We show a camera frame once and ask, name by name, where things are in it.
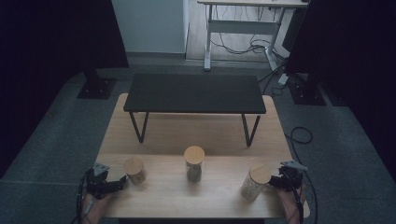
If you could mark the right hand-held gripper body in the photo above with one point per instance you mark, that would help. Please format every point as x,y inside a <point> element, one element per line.
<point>291,179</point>

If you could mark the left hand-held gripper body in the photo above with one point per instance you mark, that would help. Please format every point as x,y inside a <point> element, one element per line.
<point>97,183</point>

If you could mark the glass jar with pale grains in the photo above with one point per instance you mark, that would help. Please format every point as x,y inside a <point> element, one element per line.
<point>260,174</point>

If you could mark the short glass jar wooden lid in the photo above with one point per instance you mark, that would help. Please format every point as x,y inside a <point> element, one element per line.
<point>133,166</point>

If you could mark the glass jar with dark contents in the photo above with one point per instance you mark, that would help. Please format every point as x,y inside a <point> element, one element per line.
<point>194,155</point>

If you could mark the black metal rack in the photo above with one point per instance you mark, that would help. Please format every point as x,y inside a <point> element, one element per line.
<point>194,93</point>

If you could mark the black stand base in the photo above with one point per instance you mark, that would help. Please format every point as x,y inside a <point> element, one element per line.
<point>96,88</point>
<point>306,95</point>

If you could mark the white power strip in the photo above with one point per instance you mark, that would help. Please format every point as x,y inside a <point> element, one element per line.
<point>283,79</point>

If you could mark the dark curtain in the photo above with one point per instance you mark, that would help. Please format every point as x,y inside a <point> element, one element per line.
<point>46,62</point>
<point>358,62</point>

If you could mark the white-legged desk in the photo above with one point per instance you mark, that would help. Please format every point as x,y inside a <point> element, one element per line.
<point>243,26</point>

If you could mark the white cabinet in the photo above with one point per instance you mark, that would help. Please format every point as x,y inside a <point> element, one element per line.
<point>149,25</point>

